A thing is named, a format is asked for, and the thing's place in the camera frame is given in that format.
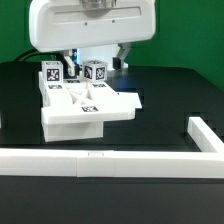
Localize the white chair seat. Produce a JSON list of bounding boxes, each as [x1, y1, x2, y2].
[[42, 122, 103, 142]]

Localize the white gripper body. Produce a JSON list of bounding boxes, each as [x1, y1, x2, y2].
[[29, 0, 156, 52]]

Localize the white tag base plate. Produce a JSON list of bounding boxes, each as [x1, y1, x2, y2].
[[118, 92, 142, 109]]

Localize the white chair back frame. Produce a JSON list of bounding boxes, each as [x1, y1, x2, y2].
[[39, 73, 135, 125]]

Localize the white tagged cube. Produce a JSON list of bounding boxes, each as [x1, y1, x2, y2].
[[42, 61, 63, 84], [82, 60, 108, 82]]

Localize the white U-shaped obstacle fence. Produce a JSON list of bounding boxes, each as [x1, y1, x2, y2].
[[0, 117, 224, 179]]

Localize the black cables with connector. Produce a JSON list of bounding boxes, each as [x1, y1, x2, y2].
[[14, 48, 68, 63]]

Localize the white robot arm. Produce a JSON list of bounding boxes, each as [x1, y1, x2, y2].
[[29, 0, 156, 63]]

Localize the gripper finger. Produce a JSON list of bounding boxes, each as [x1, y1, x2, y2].
[[113, 43, 131, 70], [64, 49, 78, 77]]

